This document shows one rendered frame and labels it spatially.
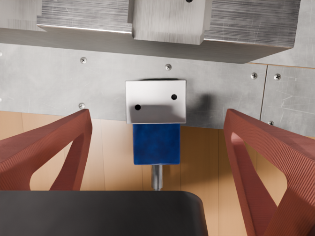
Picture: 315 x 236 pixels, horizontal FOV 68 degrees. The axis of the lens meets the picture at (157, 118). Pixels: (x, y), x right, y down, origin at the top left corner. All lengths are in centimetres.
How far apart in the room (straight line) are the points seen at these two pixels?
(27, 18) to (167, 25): 10
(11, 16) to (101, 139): 13
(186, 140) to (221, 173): 5
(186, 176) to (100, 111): 12
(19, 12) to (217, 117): 20
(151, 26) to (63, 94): 12
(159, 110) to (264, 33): 9
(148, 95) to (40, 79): 13
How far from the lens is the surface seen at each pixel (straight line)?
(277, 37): 18
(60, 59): 27
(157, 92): 19
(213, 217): 29
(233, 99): 26
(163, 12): 19
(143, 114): 19
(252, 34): 17
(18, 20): 20
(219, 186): 28
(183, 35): 18
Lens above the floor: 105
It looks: 83 degrees down
